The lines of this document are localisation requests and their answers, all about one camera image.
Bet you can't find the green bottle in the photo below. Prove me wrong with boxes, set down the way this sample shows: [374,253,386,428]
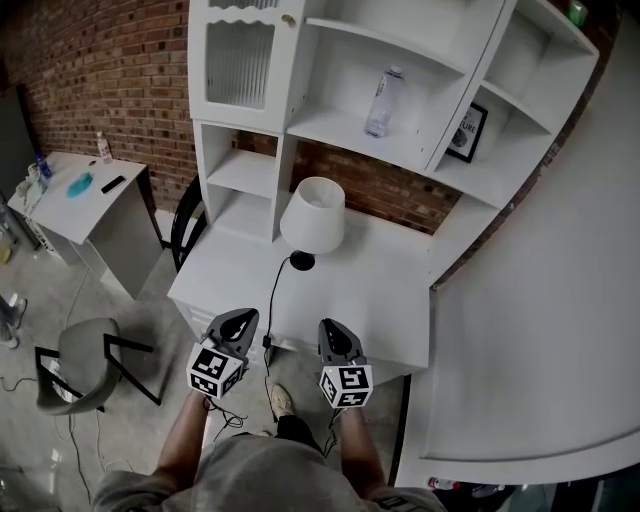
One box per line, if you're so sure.
[566,0,591,28]

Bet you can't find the small white side table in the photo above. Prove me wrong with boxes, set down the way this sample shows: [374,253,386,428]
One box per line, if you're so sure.
[6,150,167,302]

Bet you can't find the person's beige shoe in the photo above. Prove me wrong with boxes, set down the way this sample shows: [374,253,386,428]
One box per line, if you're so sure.
[266,381,297,419]

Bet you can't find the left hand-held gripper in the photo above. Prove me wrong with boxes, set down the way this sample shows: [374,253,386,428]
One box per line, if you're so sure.
[185,307,261,400]

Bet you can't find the small white bottle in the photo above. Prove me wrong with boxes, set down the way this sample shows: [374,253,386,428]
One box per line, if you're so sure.
[95,130,114,166]

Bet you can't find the black lamp power cord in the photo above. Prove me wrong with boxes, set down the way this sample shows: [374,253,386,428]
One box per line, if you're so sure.
[261,253,294,421]

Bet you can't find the blue cap bottle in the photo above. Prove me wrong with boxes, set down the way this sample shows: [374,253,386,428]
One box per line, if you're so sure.
[33,153,54,194]

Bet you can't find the black framed picture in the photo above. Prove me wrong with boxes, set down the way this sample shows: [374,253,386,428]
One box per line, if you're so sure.
[445,101,490,165]

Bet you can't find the grey metal cabinet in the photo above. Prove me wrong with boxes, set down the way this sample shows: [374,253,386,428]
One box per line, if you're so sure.
[0,83,41,201]

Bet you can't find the blue cloth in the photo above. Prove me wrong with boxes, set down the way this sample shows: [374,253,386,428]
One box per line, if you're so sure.
[65,170,95,200]

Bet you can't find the clear plastic water bottle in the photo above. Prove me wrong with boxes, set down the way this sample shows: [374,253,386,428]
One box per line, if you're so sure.
[363,64,406,140]

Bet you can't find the grey chair black frame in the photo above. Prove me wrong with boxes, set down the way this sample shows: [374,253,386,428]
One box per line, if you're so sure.
[33,317,164,418]

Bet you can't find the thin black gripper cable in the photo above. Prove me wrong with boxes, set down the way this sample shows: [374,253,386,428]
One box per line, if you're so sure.
[203,396,250,442]
[321,408,342,459]

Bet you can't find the person's left forearm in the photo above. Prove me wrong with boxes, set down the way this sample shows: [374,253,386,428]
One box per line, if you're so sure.
[156,391,214,482]

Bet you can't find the person's grey shirt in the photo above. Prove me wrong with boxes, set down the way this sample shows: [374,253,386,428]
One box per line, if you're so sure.
[92,433,447,512]

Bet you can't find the white hutch shelf unit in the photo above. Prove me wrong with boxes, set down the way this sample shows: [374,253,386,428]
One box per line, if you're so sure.
[187,0,601,242]

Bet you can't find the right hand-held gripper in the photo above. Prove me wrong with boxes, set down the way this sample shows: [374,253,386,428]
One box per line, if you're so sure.
[317,318,376,411]

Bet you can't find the ribbed glass cabinet door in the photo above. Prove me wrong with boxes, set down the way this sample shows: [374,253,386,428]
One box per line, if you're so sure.
[202,0,281,112]

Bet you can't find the person's right forearm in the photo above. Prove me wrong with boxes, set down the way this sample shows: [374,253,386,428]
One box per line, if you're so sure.
[331,405,389,501]

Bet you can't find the white round table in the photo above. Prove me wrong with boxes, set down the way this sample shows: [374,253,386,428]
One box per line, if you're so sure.
[393,9,640,489]

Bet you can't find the black table leg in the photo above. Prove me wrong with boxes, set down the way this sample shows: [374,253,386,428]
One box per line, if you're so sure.
[391,373,413,484]

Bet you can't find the white table lamp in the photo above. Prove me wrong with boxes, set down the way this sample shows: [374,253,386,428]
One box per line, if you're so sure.
[278,175,348,273]

